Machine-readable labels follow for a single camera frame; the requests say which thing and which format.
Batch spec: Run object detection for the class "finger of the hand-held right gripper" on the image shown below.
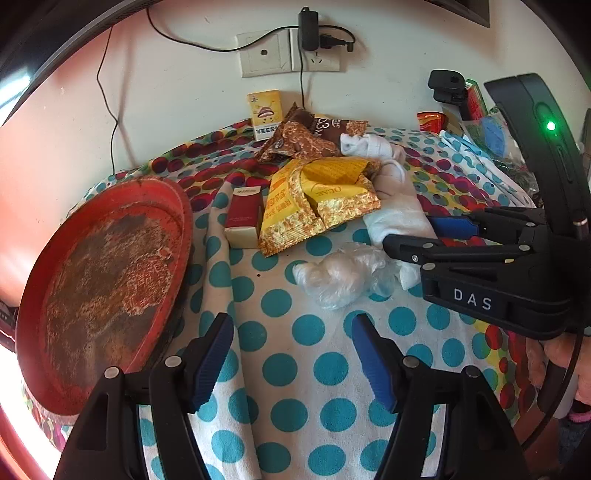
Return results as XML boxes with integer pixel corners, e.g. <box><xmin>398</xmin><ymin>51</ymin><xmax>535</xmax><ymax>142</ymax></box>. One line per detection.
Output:
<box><xmin>428</xmin><ymin>207</ymin><xmax>552</xmax><ymax>243</ymax></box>
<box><xmin>382</xmin><ymin>233</ymin><xmax>540</xmax><ymax>278</ymax></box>

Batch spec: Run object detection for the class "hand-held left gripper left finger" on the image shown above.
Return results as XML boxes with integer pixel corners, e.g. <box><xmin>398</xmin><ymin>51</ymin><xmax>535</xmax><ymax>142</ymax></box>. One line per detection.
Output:
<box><xmin>53</xmin><ymin>312</ymin><xmax>235</xmax><ymax>480</ymax></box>

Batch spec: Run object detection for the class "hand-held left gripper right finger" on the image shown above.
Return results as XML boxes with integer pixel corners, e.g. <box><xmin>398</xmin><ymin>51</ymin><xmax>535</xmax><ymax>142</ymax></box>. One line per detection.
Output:
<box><xmin>351</xmin><ymin>313</ymin><xmax>527</xmax><ymax>480</ymax></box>

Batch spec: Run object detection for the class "cream balled sock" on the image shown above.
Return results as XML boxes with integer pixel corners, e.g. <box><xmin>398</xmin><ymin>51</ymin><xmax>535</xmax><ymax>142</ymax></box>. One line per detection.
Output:
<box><xmin>369</xmin><ymin>159</ymin><xmax>410</xmax><ymax>199</ymax></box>

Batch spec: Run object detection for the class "clear plastic bag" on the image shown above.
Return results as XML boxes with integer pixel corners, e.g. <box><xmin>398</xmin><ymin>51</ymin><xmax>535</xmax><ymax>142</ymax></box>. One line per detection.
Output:
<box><xmin>292</xmin><ymin>242</ymin><xmax>400</xmax><ymax>310</ymax></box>

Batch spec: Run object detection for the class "white ribbed sock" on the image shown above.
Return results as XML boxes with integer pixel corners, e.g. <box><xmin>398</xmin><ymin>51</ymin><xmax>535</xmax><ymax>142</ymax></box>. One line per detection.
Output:
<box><xmin>340</xmin><ymin>133</ymin><xmax>407</xmax><ymax>162</ymax></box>

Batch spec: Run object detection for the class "gold snack packet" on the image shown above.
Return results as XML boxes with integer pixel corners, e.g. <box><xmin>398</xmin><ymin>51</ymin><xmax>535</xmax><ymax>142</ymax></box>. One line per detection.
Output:
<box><xmin>257</xmin><ymin>157</ymin><xmax>382</xmax><ymax>257</ymax></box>

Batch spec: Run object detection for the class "red round metal tray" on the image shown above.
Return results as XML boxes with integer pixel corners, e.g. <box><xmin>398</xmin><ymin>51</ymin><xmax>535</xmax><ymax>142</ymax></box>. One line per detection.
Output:
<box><xmin>16</xmin><ymin>176</ymin><xmax>195</xmax><ymax>416</ymax></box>

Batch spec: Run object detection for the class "red cigarette box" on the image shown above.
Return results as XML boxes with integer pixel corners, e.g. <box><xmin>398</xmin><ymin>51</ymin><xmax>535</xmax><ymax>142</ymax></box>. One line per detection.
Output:
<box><xmin>225</xmin><ymin>187</ymin><xmax>265</xmax><ymax>250</ymax></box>

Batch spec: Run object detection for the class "brown snack packet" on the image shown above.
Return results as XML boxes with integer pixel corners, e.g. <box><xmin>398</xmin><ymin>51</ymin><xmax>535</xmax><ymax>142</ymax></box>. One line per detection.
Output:
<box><xmin>257</xmin><ymin>102</ymin><xmax>370</xmax><ymax>162</ymax></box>

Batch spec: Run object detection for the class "yellow medicine box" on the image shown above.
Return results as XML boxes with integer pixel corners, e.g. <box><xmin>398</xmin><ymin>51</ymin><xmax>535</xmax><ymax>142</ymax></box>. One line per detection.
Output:
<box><xmin>246</xmin><ymin>90</ymin><xmax>283</xmax><ymax>141</ymax></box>

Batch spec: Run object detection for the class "person's right forearm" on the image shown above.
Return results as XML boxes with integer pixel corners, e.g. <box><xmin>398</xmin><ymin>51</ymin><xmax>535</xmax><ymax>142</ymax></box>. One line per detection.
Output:
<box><xmin>556</xmin><ymin>404</ymin><xmax>591</xmax><ymax>480</ymax></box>

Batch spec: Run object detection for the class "person's right hand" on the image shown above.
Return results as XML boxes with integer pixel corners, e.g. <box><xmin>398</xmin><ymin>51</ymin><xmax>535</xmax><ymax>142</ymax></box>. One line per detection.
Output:
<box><xmin>525</xmin><ymin>330</ymin><xmax>591</xmax><ymax>411</ymax></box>

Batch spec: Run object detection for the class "polka dot cloth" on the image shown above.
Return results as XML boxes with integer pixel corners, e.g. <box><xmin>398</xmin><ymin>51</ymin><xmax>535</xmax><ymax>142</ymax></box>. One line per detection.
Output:
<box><xmin>21</xmin><ymin>117</ymin><xmax>555</xmax><ymax>480</ymax></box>

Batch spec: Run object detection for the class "clear bag with green contents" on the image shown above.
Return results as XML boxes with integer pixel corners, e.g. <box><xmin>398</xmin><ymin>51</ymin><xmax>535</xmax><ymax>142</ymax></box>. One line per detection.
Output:
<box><xmin>462</xmin><ymin>108</ymin><xmax>539</xmax><ymax>195</ymax></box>

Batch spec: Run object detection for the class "small cardboard box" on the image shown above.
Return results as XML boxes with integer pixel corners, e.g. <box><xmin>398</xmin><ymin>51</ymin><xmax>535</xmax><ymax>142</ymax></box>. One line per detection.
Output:
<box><xmin>441</xmin><ymin>104</ymin><xmax>465</xmax><ymax>134</ymax></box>

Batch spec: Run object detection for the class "red foil packet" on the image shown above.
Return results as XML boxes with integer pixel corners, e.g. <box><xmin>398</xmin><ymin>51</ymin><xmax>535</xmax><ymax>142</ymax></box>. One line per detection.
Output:
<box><xmin>417</xmin><ymin>111</ymin><xmax>448</xmax><ymax>133</ymax></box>

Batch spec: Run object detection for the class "green box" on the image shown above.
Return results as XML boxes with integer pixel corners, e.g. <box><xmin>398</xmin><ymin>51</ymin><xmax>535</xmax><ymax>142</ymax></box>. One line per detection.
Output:
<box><xmin>464</xmin><ymin>78</ymin><xmax>489</xmax><ymax>121</ymax></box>

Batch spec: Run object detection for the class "black power adapter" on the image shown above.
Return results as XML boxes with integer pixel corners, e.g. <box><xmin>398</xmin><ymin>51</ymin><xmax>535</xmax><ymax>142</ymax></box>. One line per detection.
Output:
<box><xmin>298</xmin><ymin>7</ymin><xmax>322</xmax><ymax>51</ymax></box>

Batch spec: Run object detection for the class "black clamp mount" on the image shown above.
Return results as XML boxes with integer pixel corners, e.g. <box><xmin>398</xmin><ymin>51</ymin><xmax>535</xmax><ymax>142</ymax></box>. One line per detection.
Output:
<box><xmin>427</xmin><ymin>69</ymin><xmax>469</xmax><ymax>104</ymax></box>

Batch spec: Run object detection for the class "white wall power socket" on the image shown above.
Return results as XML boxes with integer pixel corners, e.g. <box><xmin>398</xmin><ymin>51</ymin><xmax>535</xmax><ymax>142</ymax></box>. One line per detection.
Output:
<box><xmin>290</xmin><ymin>28</ymin><xmax>345</xmax><ymax>73</ymax></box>

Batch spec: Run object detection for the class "black plug with cable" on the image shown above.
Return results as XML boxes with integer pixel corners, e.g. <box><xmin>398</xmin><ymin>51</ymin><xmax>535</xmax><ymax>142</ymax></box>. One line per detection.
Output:
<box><xmin>318</xmin><ymin>25</ymin><xmax>356</xmax><ymax>51</ymax></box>

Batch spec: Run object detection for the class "white round-hole wall plate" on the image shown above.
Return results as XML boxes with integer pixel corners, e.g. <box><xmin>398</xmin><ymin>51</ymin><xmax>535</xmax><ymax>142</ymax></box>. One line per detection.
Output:
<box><xmin>236</xmin><ymin>30</ymin><xmax>294</xmax><ymax>78</ymax></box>

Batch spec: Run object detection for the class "thin black hanging cable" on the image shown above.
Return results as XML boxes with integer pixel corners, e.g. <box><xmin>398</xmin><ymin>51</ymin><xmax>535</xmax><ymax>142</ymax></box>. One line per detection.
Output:
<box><xmin>96</xmin><ymin>25</ymin><xmax>122</xmax><ymax>177</ymax></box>

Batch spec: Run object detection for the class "thin black looped cable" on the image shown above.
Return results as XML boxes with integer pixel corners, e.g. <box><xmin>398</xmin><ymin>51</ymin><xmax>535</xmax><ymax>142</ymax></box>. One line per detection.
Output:
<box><xmin>147</xmin><ymin>8</ymin><xmax>301</xmax><ymax>52</ymax></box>

